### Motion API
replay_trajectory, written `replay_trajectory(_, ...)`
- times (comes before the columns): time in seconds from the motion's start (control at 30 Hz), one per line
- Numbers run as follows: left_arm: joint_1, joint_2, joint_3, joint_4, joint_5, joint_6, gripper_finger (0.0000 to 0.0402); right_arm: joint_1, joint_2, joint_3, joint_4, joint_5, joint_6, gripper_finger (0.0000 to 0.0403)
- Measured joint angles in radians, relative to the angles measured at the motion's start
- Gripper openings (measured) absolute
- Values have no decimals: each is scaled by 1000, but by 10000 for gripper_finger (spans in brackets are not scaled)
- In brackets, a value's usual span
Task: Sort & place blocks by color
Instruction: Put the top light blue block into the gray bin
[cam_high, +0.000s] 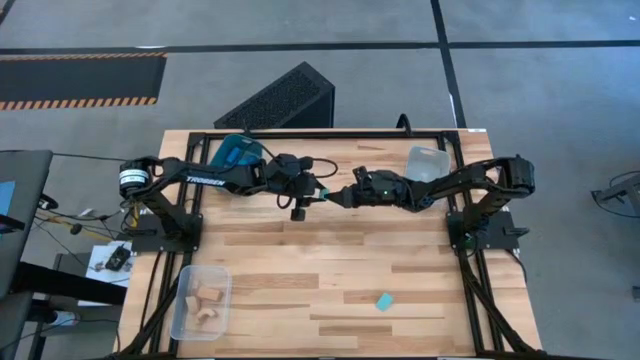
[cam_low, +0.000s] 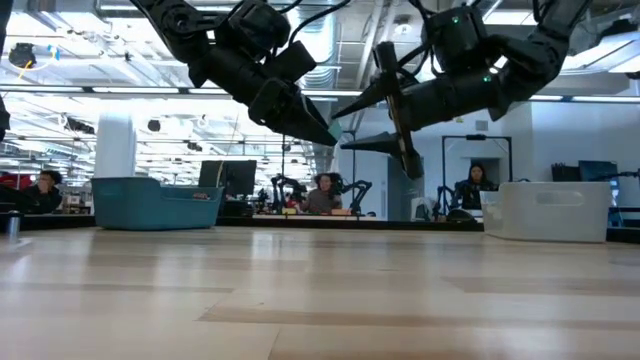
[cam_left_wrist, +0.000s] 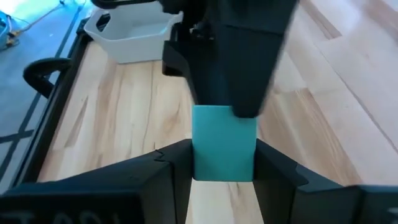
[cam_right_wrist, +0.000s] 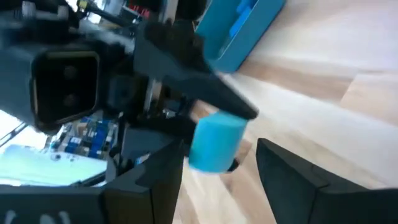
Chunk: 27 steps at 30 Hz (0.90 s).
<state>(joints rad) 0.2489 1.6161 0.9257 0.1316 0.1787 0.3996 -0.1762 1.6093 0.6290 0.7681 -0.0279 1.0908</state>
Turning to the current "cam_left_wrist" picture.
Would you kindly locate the teal cube block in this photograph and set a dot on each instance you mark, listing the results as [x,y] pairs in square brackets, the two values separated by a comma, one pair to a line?
[220,146]

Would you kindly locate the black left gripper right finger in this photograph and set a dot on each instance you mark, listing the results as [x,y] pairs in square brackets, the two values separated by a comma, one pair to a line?
[311,205]

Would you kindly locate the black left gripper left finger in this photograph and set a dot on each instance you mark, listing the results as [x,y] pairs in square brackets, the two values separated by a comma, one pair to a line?
[93,199]

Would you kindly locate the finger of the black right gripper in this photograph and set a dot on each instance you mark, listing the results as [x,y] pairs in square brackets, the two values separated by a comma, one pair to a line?
[252,62]
[202,68]

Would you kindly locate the white plastic bin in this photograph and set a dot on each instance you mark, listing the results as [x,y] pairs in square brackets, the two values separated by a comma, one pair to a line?
[133,46]

